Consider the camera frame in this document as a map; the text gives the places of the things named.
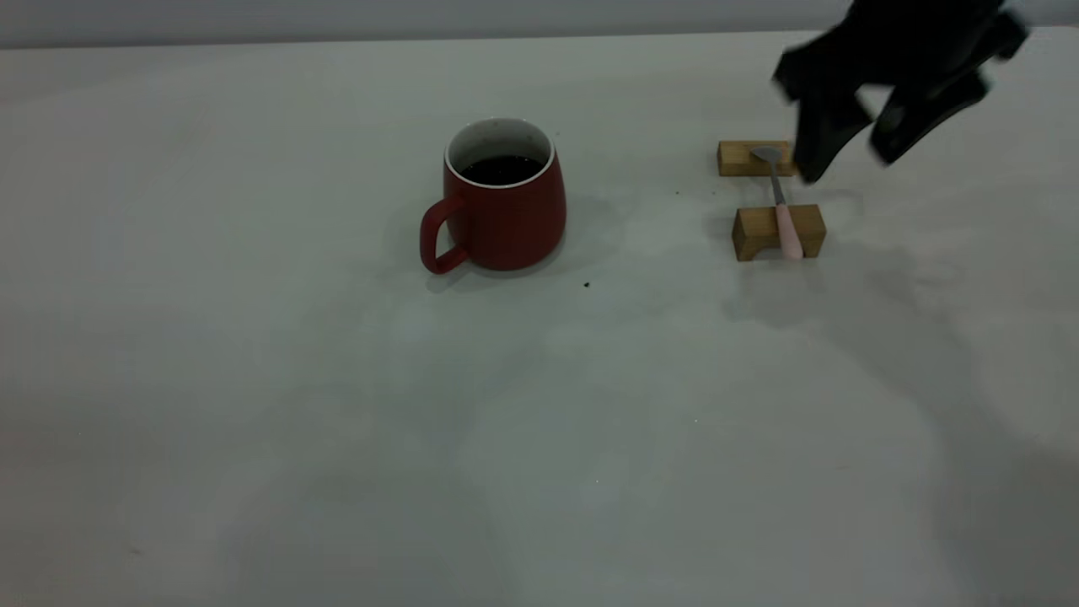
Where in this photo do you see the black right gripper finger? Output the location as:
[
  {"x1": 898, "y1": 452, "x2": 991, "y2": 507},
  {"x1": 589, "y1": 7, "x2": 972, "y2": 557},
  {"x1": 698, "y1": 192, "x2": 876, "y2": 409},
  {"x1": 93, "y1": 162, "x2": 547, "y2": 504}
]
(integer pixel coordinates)
[
  {"x1": 870, "y1": 71, "x2": 990, "y2": 167},
  {"x1": 791, "y1": 83, "x2": 875, "y2": 184}
]

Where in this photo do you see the red ceramic cup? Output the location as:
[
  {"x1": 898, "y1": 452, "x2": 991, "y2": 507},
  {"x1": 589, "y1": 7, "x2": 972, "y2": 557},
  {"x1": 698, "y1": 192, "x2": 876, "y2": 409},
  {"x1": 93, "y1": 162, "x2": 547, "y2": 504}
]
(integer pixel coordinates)
[{"x1": 420, "y1": 118, "x2": 567, "y2": 276}]

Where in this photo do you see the pink handled metal spoon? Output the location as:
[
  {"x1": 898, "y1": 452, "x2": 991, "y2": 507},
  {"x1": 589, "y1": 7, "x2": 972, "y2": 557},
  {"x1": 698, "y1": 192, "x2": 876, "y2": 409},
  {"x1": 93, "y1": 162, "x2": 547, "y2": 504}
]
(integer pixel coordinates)
[{"x1": 750, "y1": 146, "x2": 804, "y2": 261}]

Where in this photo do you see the dark brown coffee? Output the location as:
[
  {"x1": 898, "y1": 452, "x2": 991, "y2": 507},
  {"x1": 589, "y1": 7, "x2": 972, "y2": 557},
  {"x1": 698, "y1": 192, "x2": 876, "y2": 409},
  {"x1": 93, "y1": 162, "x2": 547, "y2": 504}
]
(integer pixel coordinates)
[{"x1": 460, "y1": 154, "x2": 545, "y2": 187}]

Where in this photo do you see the arched wooden block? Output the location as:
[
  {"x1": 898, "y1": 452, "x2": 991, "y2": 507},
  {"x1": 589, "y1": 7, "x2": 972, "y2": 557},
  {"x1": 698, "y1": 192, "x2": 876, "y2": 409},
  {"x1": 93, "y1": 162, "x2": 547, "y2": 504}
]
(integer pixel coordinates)
[{"x1": 731, "y1": 204, "x2": 827, "y2": 262}]

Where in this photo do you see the flat rectangular wooden block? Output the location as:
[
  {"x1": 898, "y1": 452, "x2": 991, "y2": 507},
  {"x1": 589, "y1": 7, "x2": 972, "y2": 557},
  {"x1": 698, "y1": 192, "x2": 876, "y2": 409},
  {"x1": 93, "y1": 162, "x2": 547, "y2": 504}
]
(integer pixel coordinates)
[{"x1": 717, "y1": 141, "x2": 798, "y2": 178}]

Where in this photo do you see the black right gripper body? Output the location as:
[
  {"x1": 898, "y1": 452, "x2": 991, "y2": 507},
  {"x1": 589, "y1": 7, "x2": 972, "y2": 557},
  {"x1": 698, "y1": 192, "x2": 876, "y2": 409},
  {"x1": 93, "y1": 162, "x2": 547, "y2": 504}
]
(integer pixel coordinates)
[{"x1": 774, "y1": 0, "x2": 1031, "y2": 104}]

